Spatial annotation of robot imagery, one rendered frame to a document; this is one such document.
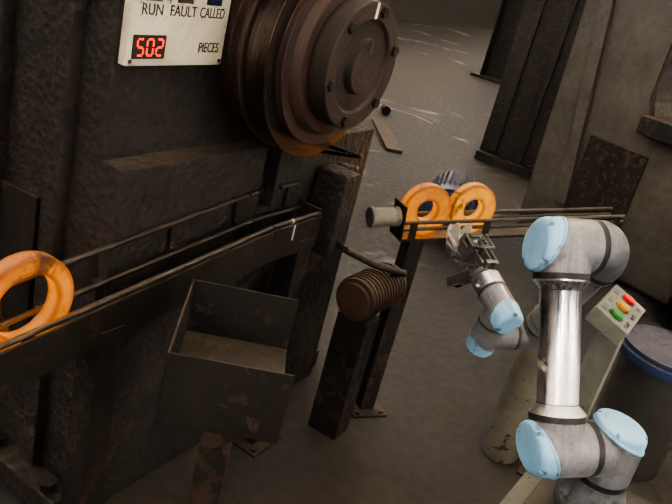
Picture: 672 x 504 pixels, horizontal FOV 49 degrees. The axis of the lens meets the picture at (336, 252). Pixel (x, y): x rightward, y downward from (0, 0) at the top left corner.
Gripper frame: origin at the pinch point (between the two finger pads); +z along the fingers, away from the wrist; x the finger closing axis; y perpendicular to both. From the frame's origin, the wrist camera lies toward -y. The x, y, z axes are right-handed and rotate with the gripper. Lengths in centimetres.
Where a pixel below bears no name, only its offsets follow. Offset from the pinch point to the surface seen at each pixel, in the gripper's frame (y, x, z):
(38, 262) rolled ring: 18, 106, -36
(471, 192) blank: 1.5, -13.2, 15.6
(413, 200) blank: -2.5, 5.0, 14.5
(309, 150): 18, 47, 4
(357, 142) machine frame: 3.1, 19.4, 31.6
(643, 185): -51, -192, 105
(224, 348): 2, 72, -42
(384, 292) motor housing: -21.1, 13.2, -4.0
